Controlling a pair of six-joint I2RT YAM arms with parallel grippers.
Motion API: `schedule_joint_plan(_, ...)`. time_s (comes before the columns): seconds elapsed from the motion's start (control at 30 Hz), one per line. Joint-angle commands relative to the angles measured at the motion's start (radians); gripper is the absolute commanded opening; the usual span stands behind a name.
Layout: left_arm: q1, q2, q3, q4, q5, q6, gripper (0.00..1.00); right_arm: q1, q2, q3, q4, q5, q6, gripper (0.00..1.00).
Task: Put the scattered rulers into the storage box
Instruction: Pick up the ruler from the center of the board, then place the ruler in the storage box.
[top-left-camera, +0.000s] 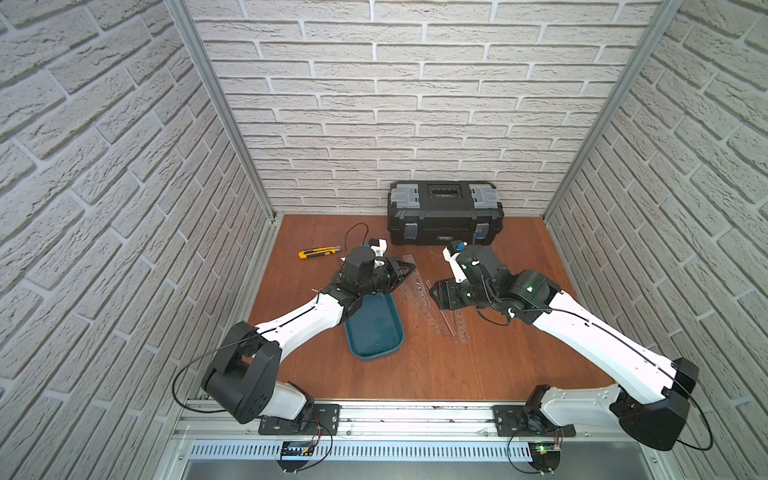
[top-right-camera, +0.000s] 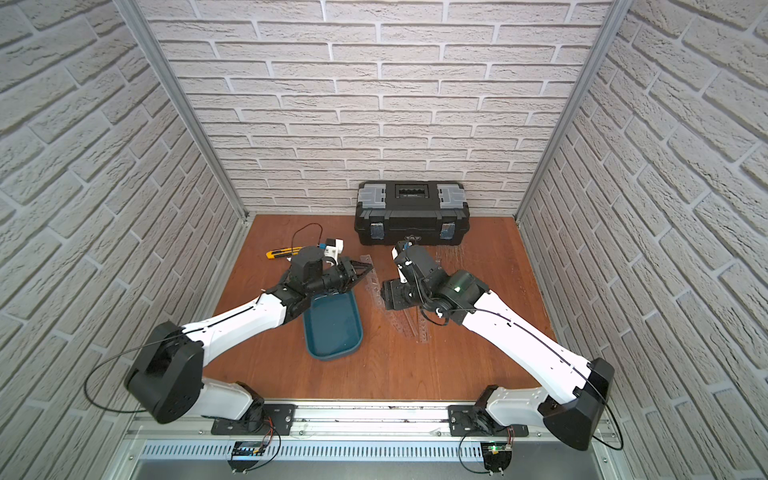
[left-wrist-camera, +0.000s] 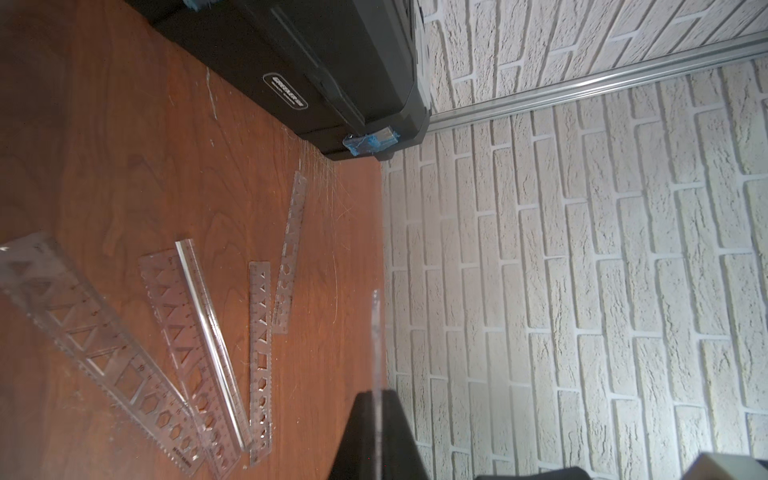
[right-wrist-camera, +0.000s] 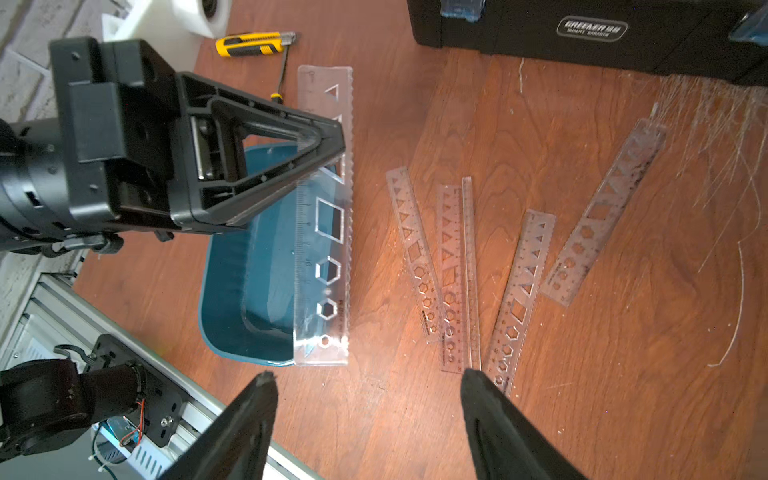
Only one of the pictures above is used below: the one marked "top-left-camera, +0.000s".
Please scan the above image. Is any clear stencil ruler with triangles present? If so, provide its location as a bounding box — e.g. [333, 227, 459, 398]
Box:
[403, 269, 456, 341]

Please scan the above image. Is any clear plain ruler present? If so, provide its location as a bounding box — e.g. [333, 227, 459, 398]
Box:
[416, 281, 465, 343]

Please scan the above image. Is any clear stencil ruler with holes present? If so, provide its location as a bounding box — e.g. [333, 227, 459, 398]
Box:
[452, 310, 469, 344]

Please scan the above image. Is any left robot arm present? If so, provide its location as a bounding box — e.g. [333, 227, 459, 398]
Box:
[201, 244, 416, 430]

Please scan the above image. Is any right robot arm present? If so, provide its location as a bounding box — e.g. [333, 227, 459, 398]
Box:
[430, 241, 699, 451]

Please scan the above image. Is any teal plastic storage box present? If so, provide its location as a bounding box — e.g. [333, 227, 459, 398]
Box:
[344, 294, 405, 361]

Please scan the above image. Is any black plastic toolbox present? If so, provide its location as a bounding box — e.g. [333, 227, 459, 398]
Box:
[387, 181, 504, 246]

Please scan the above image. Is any yellow black utility knife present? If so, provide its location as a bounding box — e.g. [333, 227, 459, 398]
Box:
[298, 246, 341, 259]

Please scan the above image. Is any right controller board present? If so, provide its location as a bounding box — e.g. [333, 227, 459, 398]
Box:
[528, 443, 561, 475]

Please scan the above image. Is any controller board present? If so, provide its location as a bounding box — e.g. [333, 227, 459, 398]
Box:
[277, 440, 317, 473]
[528, 443, 561, 475]

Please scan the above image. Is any left controller board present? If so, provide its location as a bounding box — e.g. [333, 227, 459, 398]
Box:
[277, 440, 317, 473]

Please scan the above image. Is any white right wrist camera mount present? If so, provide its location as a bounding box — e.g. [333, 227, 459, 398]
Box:
[443, 240, 480, 284]

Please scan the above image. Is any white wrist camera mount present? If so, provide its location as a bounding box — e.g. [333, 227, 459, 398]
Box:
[364, 238, 388, 268]
[443, 240, 480, 284]

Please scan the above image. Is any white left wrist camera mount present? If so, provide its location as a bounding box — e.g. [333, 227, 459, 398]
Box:
[364, 238, 388, 268]

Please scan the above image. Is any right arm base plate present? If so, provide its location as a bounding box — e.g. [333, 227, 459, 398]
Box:
[491, 405, 576, 439]

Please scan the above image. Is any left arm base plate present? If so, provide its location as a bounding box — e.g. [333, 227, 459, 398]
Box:
[258, 403, 341, 436]

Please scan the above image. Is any aluminium front rail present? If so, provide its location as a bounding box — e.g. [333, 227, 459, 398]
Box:
[170, 398, 664, 445]

